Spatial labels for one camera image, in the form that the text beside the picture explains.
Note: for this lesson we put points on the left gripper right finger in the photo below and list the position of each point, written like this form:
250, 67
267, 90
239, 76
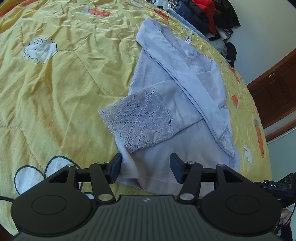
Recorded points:
188, 174

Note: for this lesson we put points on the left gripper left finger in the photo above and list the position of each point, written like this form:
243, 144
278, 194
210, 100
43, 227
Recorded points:
102, 175

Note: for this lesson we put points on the lavender lace-trimmed shirt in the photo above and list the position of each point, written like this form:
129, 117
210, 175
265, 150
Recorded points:
176, 104

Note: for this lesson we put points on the person's hand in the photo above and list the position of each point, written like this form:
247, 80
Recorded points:
285, 215

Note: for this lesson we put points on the brown wooden door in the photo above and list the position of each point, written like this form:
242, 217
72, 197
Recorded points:
274, 95

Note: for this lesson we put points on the yellow cartoon print quilt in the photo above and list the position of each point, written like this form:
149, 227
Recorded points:
62, 61

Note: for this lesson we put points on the pile of jackets red black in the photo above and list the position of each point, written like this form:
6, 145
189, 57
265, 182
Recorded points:
212, 20

